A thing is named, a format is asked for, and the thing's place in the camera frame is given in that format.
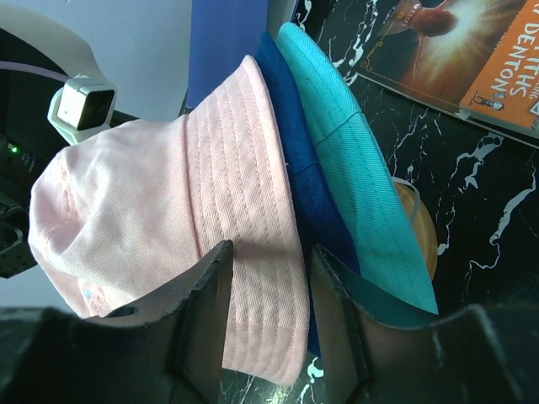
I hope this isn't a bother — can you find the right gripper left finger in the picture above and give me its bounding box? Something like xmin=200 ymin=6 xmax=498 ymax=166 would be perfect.
xmin=1 ymin=241 xmax=233 ymax=403

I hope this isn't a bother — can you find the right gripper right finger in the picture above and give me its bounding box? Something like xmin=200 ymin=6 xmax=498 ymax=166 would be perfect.
xmin=310 ymin=247 xmax=538 ymax=403

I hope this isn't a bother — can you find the teal bucket hat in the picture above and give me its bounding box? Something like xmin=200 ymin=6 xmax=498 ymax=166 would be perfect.
xmin=276 ymin=23 xmax=438 ymax=328

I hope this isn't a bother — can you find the pink bucket hat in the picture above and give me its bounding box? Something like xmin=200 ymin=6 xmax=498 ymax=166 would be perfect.
xmin=28 ymin=56 xmax=309 ymax=385

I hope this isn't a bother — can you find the dark blue bucket hat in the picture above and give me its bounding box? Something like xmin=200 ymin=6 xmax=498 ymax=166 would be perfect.
xmin=254 ymin=31 xmax=363 ymax=359

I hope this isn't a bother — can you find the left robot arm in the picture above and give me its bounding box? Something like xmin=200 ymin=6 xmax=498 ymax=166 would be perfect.
xmin=1 ymin=3 xmax=134 ymax=279

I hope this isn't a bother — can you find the light wooden hat stand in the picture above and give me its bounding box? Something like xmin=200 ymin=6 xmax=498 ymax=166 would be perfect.
xmin=393 ymin=178 xmax=438 ymax=281

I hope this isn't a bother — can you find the dark cover book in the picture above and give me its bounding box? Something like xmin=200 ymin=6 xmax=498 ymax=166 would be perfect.
xmin=357 ymin=0 xmax=525 ymax=114

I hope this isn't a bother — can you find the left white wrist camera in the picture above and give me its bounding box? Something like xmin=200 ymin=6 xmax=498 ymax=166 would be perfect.
xmin=47 ymin=74 xmax=117 ymax=146

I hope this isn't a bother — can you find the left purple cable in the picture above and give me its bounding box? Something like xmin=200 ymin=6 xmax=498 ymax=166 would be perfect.
xmin=0 ymin=60 xmax=71 ymax=81

